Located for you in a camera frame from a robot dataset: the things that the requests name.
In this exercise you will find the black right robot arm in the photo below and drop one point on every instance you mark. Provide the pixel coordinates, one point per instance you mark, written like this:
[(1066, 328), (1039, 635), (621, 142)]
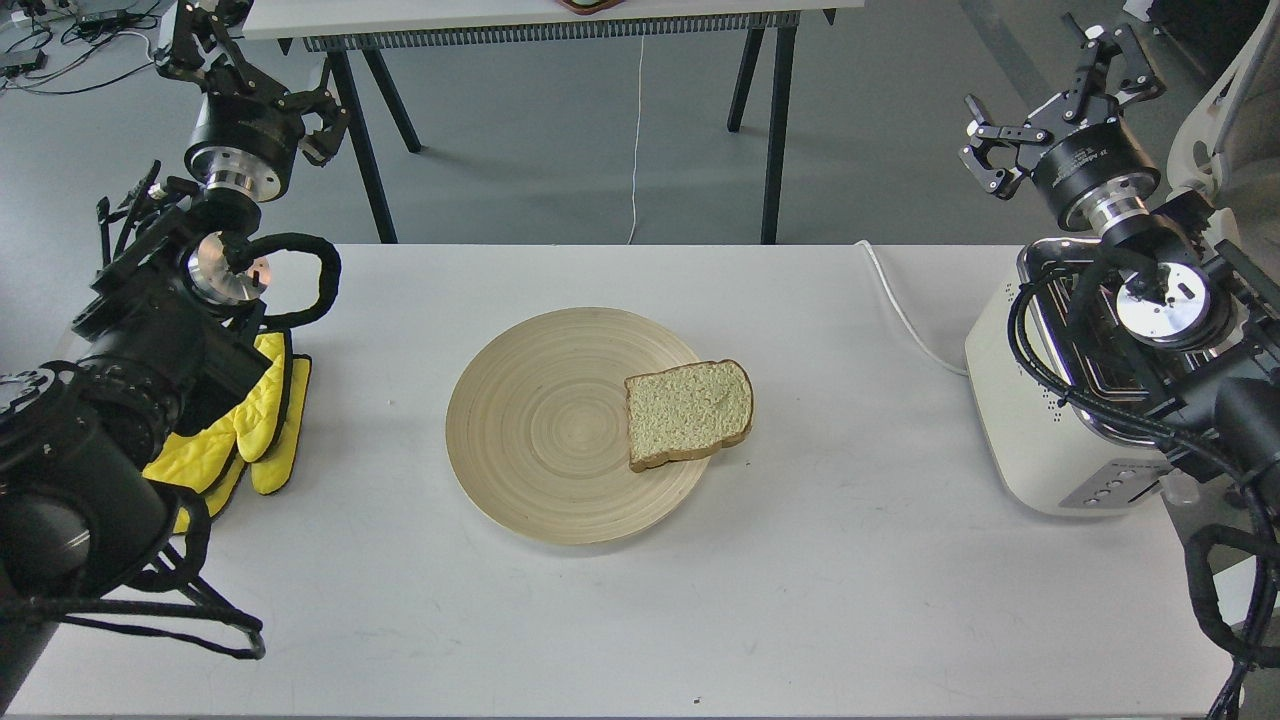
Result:
[(1136, 354)]

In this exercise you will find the round bamboo plate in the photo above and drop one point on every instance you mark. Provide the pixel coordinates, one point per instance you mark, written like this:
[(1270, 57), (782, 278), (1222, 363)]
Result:
[(537, 428)]

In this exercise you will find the white office chair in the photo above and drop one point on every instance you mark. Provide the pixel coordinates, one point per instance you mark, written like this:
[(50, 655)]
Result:
[(1228, 147)]

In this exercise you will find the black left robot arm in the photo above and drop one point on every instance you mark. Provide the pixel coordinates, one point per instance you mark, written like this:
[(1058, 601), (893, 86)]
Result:
[(186, 286)]

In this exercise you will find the slice of white bread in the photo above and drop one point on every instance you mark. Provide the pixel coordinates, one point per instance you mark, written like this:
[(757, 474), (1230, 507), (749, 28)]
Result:
[(687, 413)]

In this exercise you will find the yellow oven mitt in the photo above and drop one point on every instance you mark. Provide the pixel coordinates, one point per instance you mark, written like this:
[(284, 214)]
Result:
[(258, 439)]

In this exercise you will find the brown object on background table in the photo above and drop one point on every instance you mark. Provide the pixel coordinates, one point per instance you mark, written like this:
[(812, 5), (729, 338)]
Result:
[(587, 7)]

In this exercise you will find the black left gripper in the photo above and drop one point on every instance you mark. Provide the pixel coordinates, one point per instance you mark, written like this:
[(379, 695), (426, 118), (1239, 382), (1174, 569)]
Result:
[(250, 126)]

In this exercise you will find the cream and chrome toaster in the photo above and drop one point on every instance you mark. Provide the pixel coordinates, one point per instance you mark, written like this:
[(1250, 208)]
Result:
[(1053, 458)]

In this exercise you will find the white background table black legs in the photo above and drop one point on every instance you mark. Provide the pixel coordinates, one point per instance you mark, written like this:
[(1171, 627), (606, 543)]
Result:
[(336, 28)]

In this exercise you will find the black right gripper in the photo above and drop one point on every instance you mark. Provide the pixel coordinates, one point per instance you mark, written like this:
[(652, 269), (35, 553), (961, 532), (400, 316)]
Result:
[(1081, 157)]

